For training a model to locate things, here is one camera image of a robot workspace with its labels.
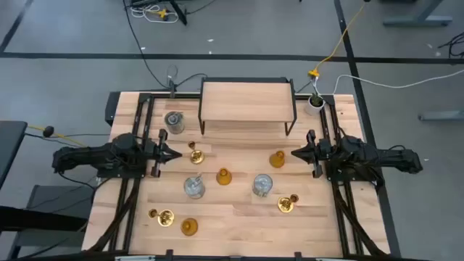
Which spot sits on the grey desk base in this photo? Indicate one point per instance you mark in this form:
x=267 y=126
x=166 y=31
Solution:
x=54 y=197

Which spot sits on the white pot with green plant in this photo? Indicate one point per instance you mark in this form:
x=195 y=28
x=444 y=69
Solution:
x=313 y=107

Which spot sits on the grey desk leg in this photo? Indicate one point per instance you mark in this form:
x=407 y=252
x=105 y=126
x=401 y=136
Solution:
x=417 y=20

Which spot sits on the silver metal candle tin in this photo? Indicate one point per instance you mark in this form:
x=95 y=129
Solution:
x=174 y=122
x=262 y=185
x=194 y=187

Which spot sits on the grey desk foot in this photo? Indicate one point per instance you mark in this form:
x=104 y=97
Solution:
x=442 y=116

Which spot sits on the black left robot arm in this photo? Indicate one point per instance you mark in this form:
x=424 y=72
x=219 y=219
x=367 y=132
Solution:
x=90 y=156

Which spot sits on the wooden shelf riser black frame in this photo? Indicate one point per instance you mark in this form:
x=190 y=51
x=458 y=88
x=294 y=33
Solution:
x=246 y=101

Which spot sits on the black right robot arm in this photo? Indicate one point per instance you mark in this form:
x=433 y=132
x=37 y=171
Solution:
x=377 y=157

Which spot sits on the brass candlestick holder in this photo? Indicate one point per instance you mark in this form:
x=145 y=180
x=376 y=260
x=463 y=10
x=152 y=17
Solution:
x=285 y=204
x=196 y=156
x=165 y=217

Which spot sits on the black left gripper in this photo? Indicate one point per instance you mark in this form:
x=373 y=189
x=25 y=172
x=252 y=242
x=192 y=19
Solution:
x=159 y=156

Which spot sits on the black rig frame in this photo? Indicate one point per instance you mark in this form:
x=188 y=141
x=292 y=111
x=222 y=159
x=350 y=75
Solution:
x=139 y=116

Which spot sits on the black side table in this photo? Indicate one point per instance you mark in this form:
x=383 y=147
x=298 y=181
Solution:
x=11 y=145

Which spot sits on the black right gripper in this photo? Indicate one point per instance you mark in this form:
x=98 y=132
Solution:
x=319 y=154

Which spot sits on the amber glass candle holder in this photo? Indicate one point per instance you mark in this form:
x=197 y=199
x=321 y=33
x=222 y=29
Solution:
x=277 y=159
x=189 y=226
x=224 y=176

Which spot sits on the black stand leg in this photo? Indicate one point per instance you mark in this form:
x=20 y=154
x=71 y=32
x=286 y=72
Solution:
x=179 y=12

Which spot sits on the black beam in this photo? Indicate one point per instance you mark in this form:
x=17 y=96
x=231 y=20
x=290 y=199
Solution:
x=36 y=219

